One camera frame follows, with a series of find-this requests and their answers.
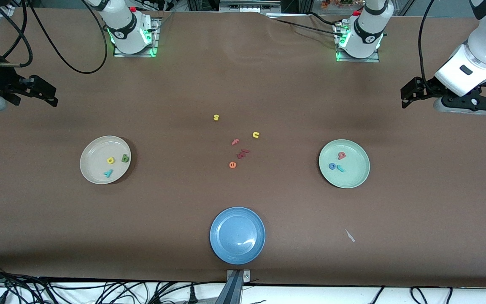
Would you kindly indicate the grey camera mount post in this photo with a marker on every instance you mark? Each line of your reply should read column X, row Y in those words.
column 236, row 291

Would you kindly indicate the beige brown plate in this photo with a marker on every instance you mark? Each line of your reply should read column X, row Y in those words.
column 97, row 154

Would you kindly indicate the orange decor items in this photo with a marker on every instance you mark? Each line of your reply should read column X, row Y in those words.
column 331, row 4

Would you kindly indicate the brown table cover sheet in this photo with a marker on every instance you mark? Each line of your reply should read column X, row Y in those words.
column 243, row 76

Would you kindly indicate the blue plate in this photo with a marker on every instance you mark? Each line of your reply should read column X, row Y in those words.
column 237, row 235

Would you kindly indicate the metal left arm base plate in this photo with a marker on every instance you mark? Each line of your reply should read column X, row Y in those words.
column 359, row 60

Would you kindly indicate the black power plug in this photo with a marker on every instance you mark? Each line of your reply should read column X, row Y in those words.
column 192, row 297

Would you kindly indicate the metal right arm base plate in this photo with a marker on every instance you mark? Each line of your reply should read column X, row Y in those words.
column 135, row 55

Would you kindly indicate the grey device box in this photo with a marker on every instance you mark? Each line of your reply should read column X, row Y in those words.
column 247, row 6

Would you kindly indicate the light green plate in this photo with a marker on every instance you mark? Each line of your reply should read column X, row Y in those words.
column 355, row 173

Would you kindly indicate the aluminium frame rail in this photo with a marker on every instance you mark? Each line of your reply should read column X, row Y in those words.
column 4, row 12

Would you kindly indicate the teal letter y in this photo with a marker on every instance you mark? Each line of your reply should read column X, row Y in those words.
column 108, row 173

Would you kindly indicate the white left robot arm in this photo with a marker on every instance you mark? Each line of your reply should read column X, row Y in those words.
column 365, row 33

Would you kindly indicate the small white paper scrap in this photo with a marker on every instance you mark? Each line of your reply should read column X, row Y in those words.
column 349, row 235

